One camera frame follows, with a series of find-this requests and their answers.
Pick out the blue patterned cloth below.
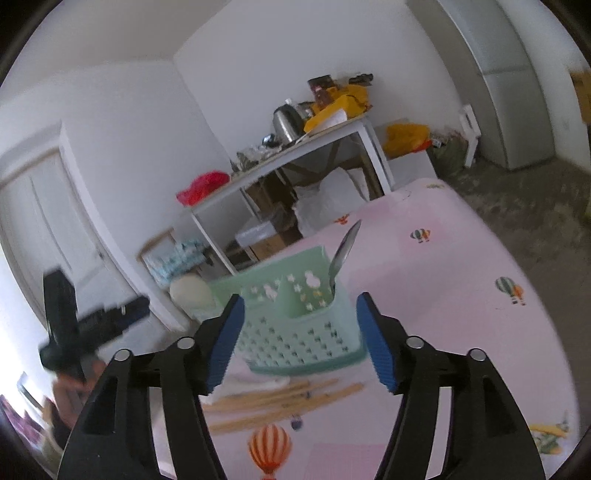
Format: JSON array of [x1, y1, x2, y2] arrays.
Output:
[[147, 237, 209, 283]]

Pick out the white plastic stand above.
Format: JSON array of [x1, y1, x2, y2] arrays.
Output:
[[461, 105, 482, 168]]

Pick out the orange plastic bag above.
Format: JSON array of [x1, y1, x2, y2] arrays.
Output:
[[385, 124, 433, 156]]

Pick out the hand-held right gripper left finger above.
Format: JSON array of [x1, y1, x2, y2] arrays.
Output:
[[58, 294, 246, 480]]

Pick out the cream round seat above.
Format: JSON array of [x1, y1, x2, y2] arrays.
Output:
[[168, 273, 218, 320]]

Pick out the large open cardboard box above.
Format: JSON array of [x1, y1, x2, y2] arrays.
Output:
[[570, 71, 591, 124]]

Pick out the white plastic bags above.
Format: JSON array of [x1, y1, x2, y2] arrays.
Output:
[[293, 168, 370, 236]]

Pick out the pile of wooden chopsticks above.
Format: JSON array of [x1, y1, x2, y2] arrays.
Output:
[[201, 377, 365, 435]]

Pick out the metal spoon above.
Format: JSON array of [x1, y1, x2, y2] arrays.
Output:
[[329, 219, 363, 296]]

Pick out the yellow plastic bag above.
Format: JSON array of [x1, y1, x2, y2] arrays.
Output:
[[304, 85, 373, 133]]

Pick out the steel electric kettle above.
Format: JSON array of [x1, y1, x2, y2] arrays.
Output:
[[272, 104, 308, 145]]

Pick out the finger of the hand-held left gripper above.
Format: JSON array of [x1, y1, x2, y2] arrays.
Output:
[[78, 296, 151, 348]]

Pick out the mint green utensil basket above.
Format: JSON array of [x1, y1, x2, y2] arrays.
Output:
[[210, 246, 371, 376]]

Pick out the dark snack jar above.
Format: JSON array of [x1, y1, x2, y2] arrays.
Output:
[[308, 75, 341, 105]]

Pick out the dark green bag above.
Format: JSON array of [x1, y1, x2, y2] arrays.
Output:
[[428, 137, 468, 177]]

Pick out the silver refrigerator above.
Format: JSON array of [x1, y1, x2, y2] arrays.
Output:
[[438, 0, 556, 171]]

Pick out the brown cardboard box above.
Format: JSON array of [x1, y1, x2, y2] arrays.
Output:
[[247, 231, 302, 260]]

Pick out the clear plastic storage box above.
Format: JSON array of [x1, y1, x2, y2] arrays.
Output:
[[235, 219, 280, 250]]

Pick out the person's left hand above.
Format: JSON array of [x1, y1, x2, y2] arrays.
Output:
[[52, 360, 109, 432]]

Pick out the white side table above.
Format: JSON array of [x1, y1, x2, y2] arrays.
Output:
[[191, 115, 394, 278]]

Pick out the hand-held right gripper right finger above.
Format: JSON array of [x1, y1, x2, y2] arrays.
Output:
[[355, 292, 548, 480]]

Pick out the red cloth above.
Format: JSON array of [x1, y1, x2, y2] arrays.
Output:
[[176, 172, 230, 206]]

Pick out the pink balloon-print tablecloth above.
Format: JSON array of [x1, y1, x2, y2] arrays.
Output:
[[152, 178, 580, 480]]

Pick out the white door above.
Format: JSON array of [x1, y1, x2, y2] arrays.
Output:
[[0, 122, 185, 333]]

